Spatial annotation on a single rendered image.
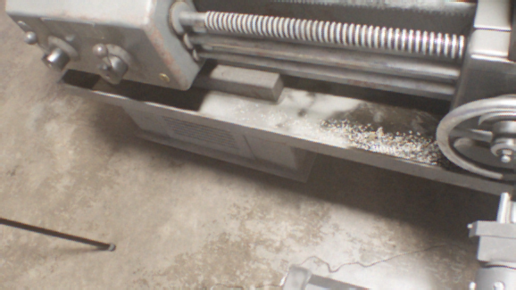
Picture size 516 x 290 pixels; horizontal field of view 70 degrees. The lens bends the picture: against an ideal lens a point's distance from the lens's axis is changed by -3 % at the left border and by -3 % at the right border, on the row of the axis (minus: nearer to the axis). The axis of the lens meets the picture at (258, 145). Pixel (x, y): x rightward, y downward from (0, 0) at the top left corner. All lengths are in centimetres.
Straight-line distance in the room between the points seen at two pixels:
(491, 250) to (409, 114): 47
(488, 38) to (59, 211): 164
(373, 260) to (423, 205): 25
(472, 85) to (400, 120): 38
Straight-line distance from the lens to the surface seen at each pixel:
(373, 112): 104
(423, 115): 104
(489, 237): 68
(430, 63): 79
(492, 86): 68
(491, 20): 68
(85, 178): 182
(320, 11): 86
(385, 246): 130
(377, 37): 75
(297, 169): 138
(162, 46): 92
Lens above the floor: 124
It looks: 55 degrees down
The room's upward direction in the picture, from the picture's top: 25 degrees counter-clockwise
